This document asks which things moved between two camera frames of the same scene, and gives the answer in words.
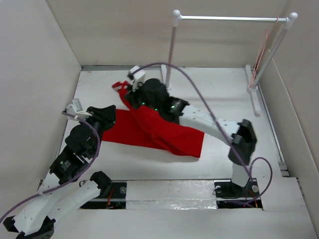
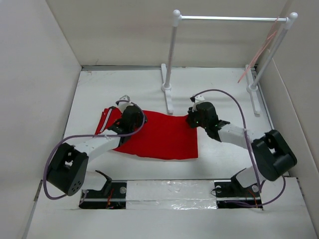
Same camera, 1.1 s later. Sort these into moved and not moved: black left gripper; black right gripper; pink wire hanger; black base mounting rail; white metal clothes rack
Moved: black right gripper; pink wire hanger; black left gripper
Not moved: white metal clothes rack; black base mounting rail
